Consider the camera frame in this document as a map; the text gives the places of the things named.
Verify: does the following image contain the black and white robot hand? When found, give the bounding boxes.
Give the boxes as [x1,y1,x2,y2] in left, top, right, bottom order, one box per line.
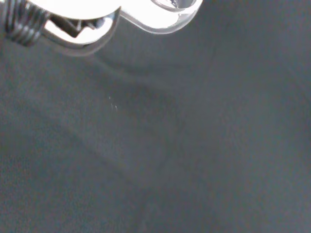
[0,0,122,57]

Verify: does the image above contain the black bench cloth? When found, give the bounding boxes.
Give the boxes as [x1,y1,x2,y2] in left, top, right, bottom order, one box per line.
[0,0,311,233]

